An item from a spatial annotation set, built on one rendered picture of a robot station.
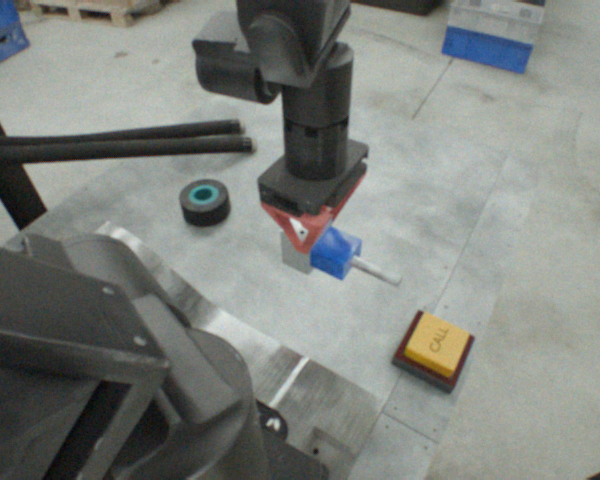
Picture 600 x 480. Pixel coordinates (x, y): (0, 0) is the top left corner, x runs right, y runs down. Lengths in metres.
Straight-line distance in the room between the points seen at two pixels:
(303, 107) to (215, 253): 0.36
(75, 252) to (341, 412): 0.30
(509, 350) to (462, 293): 0.99
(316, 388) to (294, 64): 0.29
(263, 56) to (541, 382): 1.45
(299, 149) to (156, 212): 0.42
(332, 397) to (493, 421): 1.09
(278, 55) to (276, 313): 0.38
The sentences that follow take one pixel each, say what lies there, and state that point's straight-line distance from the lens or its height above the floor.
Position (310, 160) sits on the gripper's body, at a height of 1.07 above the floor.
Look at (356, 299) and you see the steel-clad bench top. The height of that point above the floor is 0.80.
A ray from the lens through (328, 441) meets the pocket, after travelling 0.43.
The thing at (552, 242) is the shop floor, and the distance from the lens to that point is 2.04.
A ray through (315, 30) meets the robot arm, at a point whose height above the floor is 1.19.
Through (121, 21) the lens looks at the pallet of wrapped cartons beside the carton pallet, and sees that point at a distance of 4.06.
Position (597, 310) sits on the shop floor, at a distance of 1.89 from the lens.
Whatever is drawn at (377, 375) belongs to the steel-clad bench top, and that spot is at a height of 0.80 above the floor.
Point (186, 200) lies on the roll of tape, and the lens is 0.69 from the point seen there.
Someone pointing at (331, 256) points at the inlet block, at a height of 0.95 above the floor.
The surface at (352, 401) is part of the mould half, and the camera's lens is 0.43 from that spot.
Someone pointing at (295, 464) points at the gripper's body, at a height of 1.06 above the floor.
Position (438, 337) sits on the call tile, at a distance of 0.54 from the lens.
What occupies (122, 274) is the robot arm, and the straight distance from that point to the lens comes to 0.18.
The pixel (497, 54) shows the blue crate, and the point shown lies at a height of 0.10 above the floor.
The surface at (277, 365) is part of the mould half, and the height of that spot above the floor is 0.89.
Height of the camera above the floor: 1.28
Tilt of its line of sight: 47 degrees down
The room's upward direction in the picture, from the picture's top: straight up
